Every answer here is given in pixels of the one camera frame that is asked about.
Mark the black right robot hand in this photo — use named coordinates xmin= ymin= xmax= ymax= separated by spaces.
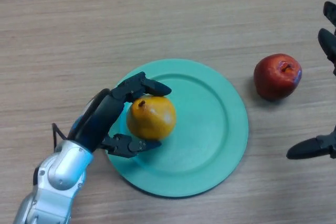
xmin=286 ymin=1 xmax=336 ymax=160

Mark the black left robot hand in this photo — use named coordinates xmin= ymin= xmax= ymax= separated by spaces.
xmin=67 ymin=71 xmax=173 ymax=158

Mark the yellow pear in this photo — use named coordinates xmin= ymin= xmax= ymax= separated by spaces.
xmin=126 ymin=96 xmax=176 ymax=141

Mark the green round plate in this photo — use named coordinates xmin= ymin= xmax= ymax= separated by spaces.
xmin=106 ymin=58 xmax=249 ymax=198

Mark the red apple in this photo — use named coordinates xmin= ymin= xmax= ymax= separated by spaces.
xmin=253 ymin=53 xmax=302 ymax=101

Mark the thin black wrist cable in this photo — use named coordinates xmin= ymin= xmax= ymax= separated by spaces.
xmin=51 ymin=123 xmax=69 ymax=154

